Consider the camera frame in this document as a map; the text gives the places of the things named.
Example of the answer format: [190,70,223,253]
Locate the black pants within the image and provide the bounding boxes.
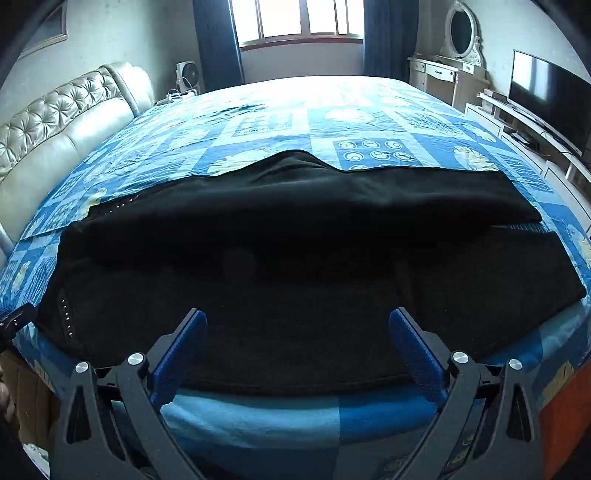
[37,150,588,398]

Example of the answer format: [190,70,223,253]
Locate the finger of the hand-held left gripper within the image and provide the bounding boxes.
[0,302,37,354]

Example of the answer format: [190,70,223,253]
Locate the white oval vanity mirror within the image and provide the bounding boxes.
[440,0,484,63]

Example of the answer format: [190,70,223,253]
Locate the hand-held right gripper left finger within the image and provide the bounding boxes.
[48,308,208,480]

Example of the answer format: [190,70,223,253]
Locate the white power strip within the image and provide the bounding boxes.
[154,90,200,106]

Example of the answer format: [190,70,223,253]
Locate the white dressing table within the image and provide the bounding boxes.
[407,53,490,112]

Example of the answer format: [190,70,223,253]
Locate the beige tufted leather headboard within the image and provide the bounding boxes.
[0,61,155,250]

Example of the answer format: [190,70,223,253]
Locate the white fan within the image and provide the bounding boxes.
[175,61,200,95]

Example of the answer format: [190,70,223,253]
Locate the orange bed base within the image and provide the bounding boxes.
[538,364,591,480]

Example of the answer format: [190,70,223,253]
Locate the white television stand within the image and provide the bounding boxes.
[464,90,591,208]

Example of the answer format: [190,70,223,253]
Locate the flat screen television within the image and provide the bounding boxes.
[508,50,591,155]

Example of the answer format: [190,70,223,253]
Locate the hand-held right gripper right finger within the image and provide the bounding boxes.
[388,307,546,480]

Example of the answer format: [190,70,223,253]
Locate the window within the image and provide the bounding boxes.
[231,0,365,44]

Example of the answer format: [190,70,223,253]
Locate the framed wall picture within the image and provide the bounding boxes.
[18,0,70,58]

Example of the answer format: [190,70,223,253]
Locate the blue printed bed sheet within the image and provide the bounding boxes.
[0,74,591,480]

